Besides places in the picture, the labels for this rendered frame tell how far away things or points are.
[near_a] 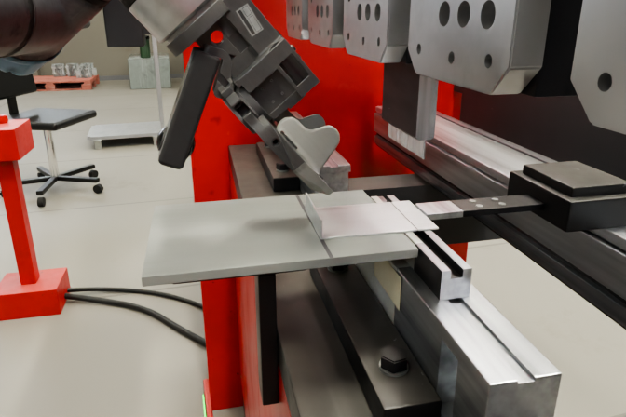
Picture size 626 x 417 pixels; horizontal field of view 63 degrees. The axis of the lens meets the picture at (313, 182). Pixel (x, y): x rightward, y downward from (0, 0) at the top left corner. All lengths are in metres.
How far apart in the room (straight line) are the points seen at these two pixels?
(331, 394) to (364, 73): 1.05
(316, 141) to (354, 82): 0.94
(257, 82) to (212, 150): 0.94
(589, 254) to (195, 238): 0.46
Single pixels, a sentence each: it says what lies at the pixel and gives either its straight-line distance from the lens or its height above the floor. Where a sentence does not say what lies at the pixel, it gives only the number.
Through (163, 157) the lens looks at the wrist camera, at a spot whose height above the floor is 1.09.
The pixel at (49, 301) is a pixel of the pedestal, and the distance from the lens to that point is 2.46.
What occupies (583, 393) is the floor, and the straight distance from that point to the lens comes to 2.08.
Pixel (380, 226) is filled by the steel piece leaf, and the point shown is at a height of 1.00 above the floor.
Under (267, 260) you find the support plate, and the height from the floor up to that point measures 1.00.
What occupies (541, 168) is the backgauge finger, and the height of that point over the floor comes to 1.03.
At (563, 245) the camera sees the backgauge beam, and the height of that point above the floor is 0.94.
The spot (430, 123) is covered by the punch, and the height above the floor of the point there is 1.12.
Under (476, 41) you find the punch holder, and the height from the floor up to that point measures 1.21.
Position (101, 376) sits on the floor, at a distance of 2.07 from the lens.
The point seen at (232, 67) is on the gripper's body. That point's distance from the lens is 0.50.
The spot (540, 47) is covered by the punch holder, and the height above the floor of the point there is 1.20.
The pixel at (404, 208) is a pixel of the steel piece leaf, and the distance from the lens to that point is 0.62.
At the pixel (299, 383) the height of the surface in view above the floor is 0.87.
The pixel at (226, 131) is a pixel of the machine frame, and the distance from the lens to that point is 1.40.
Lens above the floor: 1.23
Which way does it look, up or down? 19 degrees down
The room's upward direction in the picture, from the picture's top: straight up
